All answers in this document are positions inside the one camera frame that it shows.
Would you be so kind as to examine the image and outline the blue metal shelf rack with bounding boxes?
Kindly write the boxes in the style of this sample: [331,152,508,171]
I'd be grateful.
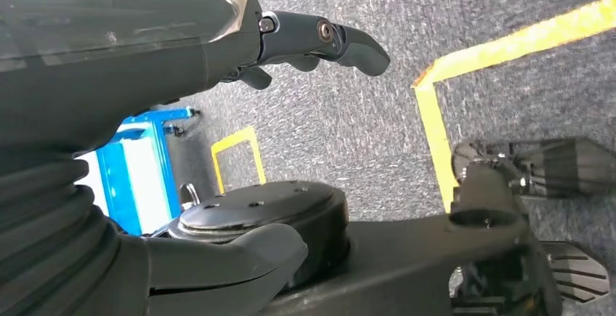
[94,107,200,237]

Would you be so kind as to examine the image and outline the yellow floor tape square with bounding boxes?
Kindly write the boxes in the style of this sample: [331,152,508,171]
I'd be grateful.
[412,0,616,214]

